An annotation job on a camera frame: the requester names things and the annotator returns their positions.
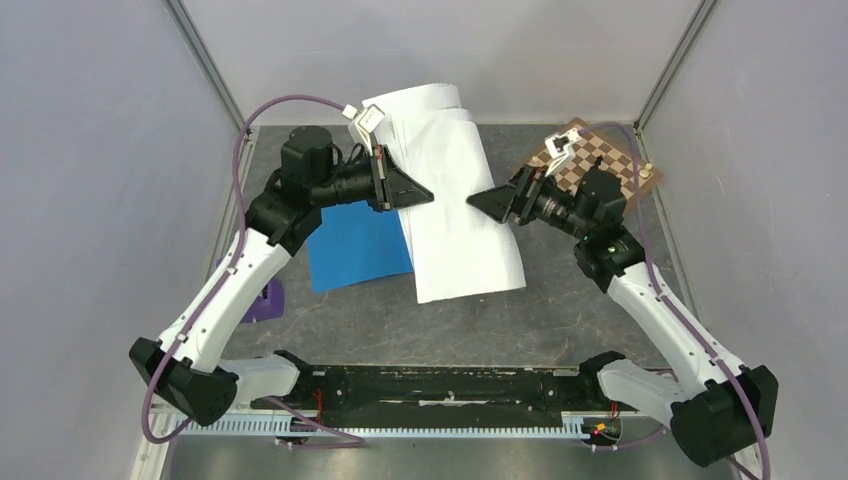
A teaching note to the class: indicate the printed white paper sheet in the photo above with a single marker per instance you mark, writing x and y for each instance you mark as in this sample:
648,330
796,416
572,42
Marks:
413,105

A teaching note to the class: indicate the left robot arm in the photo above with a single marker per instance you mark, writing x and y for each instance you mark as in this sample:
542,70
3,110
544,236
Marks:
184,365

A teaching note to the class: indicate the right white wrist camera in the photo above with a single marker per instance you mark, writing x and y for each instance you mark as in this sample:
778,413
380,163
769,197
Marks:
560,147

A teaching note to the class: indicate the blue file folder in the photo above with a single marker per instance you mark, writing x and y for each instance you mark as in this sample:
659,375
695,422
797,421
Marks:
356,244

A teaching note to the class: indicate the cream chess piece right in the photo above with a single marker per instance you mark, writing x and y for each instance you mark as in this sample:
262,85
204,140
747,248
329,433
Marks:
646,172

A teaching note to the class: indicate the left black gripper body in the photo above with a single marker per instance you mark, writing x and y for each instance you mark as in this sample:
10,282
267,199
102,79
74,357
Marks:
348,184

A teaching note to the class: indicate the purple camera stand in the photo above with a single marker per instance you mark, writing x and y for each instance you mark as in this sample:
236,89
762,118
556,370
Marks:
268,301

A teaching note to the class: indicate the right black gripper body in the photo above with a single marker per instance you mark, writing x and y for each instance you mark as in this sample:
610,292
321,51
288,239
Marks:
548,202

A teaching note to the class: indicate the wooden chessboard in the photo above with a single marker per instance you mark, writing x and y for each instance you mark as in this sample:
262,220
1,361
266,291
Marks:
617,160

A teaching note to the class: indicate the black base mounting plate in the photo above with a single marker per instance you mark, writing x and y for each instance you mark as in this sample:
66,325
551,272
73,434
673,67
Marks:
381,396

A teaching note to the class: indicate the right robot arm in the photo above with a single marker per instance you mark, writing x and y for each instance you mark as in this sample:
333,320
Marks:
713,403

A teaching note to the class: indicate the slotted cable duct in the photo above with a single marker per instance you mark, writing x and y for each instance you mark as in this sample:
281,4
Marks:
281,424

